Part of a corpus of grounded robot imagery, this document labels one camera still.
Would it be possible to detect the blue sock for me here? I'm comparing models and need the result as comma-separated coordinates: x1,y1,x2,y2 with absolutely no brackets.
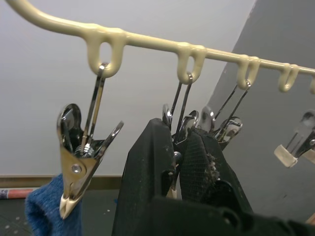
24,173,84,236

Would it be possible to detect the cream coated clip hanger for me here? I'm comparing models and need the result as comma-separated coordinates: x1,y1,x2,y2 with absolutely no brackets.
4,0,315,95

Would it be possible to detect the red and white patterned roll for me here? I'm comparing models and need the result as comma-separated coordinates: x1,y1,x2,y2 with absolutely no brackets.
0,188,34,200

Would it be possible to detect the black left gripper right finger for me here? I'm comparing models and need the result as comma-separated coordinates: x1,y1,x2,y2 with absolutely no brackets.
180,127,254,214

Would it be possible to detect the metal clip with cream tips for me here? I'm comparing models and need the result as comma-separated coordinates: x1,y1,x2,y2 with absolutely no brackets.
200,80,252,151
274,110,315,169
161,71,200,200

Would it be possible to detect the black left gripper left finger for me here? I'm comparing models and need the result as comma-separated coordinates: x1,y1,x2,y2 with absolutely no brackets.
112,118,178,236

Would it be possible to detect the metal clip holding blue sock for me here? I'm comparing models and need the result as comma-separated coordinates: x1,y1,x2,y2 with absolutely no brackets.
57,62,125,220

